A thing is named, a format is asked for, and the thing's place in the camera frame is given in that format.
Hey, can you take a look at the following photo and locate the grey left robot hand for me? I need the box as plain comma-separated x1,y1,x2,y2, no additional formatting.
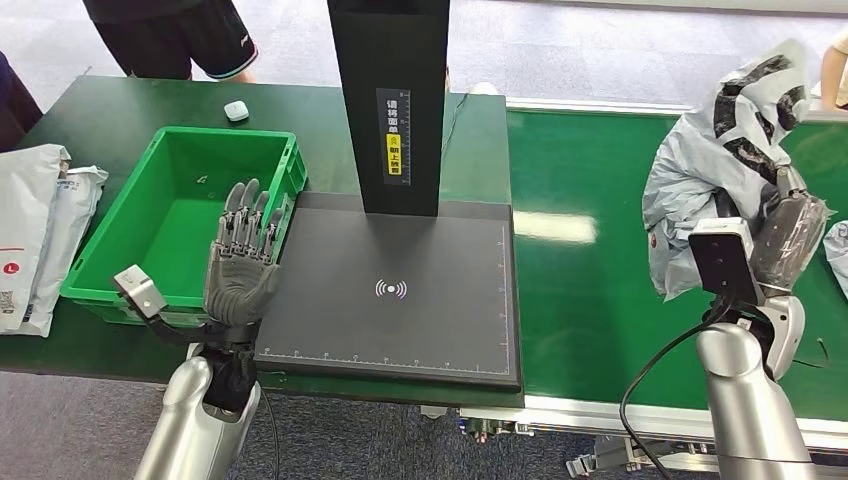
203,178,287,328

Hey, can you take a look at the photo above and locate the white package with blue print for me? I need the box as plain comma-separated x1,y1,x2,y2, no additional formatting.
23,165,111,340

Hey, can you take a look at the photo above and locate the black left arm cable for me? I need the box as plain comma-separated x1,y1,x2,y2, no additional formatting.
260,389,282,480

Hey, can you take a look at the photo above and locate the green plastic crate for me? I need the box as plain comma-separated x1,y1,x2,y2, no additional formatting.
59,125,310,330

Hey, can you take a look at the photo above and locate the thin black machine cable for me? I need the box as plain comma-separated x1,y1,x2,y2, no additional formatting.
439,92,472,158

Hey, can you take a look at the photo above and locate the person in dark blue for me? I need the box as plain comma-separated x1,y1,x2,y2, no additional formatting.
0,51,45,154

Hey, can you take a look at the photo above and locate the white package with red mark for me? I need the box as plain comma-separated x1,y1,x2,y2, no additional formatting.
0,144,72,335

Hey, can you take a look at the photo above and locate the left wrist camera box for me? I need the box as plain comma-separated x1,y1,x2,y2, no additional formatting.
111,263,169,322

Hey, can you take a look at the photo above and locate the green conveyor belt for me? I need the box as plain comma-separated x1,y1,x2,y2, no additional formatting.
457,95,848,480

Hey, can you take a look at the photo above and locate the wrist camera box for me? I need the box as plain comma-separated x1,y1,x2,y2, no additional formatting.
687,217,767,308
111,263,169,322

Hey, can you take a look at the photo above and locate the person in pale yellow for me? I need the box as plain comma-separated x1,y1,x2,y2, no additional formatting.
819,29,848,113

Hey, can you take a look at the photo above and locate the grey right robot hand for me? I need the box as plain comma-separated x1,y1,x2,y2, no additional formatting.
750,164,831,293

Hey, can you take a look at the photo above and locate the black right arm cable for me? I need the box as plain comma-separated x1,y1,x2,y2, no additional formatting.
618,298,737,480

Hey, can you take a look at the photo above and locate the black inbound scanner machine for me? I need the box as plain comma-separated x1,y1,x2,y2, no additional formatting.
253,0,524,394

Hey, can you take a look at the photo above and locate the grey package with black print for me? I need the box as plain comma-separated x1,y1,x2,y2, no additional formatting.
641,38,837,303

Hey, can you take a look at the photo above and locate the person in black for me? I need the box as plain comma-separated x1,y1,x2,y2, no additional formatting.
82,0,260,84

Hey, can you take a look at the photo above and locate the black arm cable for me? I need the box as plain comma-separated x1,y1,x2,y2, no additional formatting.
618,298,737,480
260,389,282,480

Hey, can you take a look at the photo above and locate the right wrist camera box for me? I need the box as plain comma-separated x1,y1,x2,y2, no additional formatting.
687,217,767,308

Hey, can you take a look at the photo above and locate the grey package with red print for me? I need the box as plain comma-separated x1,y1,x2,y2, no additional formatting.
823,220,848,300

